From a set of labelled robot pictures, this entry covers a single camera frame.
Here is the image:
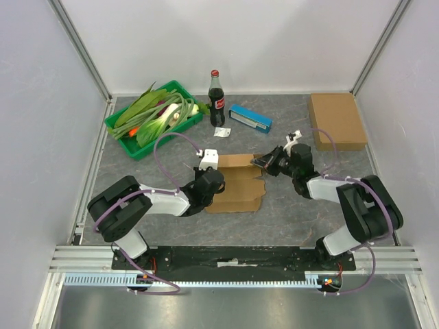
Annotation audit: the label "green plastic tray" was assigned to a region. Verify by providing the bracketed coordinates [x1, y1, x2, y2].
[105, 80, 209, 160]

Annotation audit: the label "large green leaf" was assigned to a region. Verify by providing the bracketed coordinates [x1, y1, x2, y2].
[114, 83, 168, 128]

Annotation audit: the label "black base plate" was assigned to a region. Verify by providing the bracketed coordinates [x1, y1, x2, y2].
[111, 245, 357, 275]

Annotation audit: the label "long green beans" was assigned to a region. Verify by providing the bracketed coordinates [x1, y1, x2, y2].
[108, 90, 200, 140]

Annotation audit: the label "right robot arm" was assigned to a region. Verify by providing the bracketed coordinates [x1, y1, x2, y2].
[251, 143, 403, 270]

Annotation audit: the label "small cardboard box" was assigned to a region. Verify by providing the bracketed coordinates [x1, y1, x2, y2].
[205, 154, 265, 214]

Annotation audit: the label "orange carrot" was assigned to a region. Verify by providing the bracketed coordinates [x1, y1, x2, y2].
[128, 127, 139, 137]

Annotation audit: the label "large cardboard box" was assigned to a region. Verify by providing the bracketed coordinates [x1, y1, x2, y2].
[308, 93, 367, 151]

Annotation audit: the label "aluminium frame rail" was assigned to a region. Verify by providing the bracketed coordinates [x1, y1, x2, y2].
[46, 0, 114, 103]

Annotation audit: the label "blue slotted cable duct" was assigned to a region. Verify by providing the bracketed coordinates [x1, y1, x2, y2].
[63, 271, 327, 288]

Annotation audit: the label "cola glass bottle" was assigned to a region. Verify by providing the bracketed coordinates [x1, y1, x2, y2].
[208, 69, 225, 127]

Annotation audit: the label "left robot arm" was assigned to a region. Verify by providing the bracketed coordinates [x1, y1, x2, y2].
[87, 167, 226, 269]

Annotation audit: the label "bok choy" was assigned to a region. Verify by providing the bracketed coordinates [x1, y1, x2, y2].
[136, 103, 180, 148]

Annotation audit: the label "blue rectangular box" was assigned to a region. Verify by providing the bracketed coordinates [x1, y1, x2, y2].
[228, 104, 272, 134]

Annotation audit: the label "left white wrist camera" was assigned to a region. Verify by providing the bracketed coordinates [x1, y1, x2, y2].
[196, 149, 219, 171]

